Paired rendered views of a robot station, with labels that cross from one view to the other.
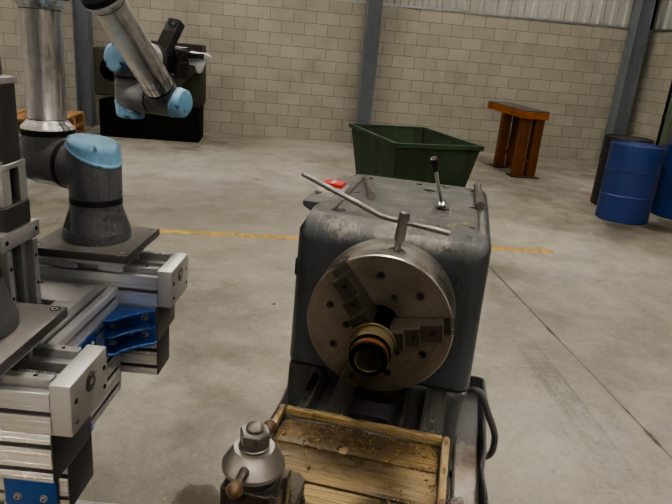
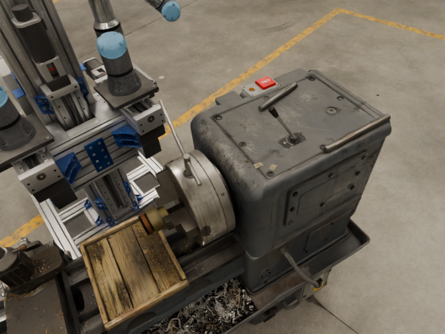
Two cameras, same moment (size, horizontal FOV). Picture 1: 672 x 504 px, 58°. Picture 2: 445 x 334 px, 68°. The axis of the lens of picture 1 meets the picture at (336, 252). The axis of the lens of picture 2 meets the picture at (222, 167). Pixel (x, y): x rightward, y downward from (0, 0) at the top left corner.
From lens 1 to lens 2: 122 cm
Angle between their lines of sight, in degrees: 52
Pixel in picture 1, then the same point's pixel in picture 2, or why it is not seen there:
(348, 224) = (206, 132)
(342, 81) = not seen: outside the picture
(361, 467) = (140, 265)
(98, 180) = (108, 63)
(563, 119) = not seen: outside the picture
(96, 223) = (112, 84)
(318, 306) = not seen: hidden behind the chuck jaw
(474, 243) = (251, 189)
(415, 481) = (148, 289)
